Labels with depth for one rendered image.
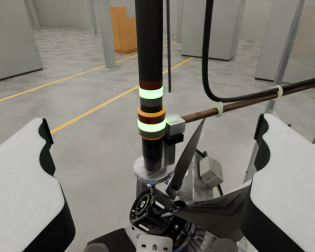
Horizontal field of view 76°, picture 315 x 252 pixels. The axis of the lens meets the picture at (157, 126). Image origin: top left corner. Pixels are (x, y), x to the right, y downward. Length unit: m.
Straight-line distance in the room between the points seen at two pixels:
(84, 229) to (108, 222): 0.21
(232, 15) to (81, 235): 6.83
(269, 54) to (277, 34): 0.44
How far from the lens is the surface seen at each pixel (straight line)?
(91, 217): 2.17
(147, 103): 0.29
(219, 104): 0.38
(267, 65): 5.81
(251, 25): 12.46
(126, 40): 8.46
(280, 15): 5.66
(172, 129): 0.33
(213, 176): 0.84
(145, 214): 0.57
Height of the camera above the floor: 1.72
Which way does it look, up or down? 31 degrees down
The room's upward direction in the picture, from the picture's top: straight up
